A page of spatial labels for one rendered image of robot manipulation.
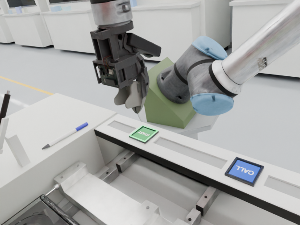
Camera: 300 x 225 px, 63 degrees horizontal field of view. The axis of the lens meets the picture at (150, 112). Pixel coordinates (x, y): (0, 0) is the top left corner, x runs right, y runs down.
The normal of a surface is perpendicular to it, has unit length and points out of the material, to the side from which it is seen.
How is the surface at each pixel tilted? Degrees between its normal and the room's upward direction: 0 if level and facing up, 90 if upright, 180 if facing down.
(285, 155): 0
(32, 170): 90
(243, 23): 90
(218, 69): 30
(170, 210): 0
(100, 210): 0
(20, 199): 90
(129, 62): 90
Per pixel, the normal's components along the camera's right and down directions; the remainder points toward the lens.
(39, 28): 0.76, 0.22
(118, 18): 0.41, 0.41
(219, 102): -0.01, 0.88
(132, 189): -0.15, -0.86
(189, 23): -0.63, 0.47
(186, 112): 0.50, -0.51
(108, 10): -0.03, 0.50
